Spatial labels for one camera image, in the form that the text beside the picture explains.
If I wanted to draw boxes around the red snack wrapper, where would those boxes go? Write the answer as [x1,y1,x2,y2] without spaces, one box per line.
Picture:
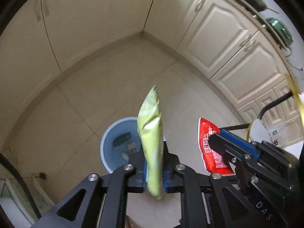
[198,117,234,176]

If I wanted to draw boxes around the light green snack bag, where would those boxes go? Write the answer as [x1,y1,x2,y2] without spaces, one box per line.
[137,85,163,199]

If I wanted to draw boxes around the blue trash bin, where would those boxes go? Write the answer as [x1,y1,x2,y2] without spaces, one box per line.
[100,117,142,173]

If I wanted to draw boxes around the cream kitchen cabinets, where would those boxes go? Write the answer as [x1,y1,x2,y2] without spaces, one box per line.
[1,0,292,145]

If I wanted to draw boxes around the green electric cooker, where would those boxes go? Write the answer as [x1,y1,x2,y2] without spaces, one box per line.
[266,17,293,47]

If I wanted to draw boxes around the gas stove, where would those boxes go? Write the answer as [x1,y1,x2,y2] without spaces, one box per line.
[235,0,287,50]

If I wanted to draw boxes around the black chair frame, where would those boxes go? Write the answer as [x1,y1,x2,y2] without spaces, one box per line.
[220,91,293,143]

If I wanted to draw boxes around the black power cable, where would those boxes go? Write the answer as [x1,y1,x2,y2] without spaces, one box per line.
[284,47,304,72]

